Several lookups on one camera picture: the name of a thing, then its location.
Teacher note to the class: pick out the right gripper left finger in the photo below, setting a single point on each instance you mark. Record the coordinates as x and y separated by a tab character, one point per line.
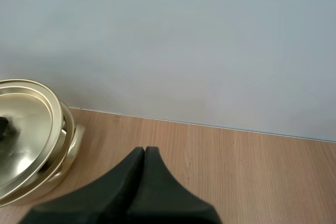
105	195

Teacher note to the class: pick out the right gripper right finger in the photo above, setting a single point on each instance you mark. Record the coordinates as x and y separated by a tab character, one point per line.
168	197

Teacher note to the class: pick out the gold lid with black knob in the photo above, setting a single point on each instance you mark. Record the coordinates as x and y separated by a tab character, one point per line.
34	129

